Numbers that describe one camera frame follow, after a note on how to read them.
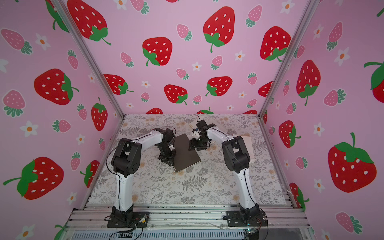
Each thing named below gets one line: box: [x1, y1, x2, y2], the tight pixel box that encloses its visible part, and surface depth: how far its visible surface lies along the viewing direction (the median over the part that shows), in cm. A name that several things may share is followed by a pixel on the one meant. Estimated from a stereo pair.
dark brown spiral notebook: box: [173, 133, 201, 172], surface depth 97 cm
